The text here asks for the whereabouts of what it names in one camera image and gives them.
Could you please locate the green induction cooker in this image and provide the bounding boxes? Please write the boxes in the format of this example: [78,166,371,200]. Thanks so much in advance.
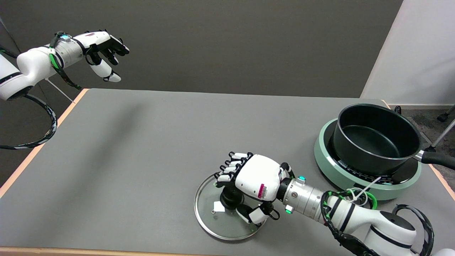
[314,118,422,201]

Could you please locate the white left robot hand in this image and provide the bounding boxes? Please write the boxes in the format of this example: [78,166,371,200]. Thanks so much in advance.
[73,29,130,83]

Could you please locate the metal tripod stand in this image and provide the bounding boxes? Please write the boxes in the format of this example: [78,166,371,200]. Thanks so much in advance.
[428,104,455,153]

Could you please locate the glass pot lid black knob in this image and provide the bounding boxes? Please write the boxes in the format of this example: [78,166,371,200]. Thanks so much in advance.
[194,174,267,241]

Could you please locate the short black wrist cable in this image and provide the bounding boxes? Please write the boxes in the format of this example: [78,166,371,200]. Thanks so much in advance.
[280,162,296,179]

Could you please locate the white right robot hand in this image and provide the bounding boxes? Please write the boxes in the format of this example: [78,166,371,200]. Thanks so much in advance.
[213,151,287,226]

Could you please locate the black pot with handle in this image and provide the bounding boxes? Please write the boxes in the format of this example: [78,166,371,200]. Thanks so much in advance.
[331,103,455,176]

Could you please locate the green cable loop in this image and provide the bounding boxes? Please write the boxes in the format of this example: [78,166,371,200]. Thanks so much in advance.
[327,190,378,210]

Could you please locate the white zip tie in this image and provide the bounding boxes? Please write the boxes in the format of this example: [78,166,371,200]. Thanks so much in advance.
[347,177,381,207]
[45,79,76,104]

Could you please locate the green black wrist cable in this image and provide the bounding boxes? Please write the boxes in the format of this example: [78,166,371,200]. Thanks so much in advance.
[49,31,83,90]

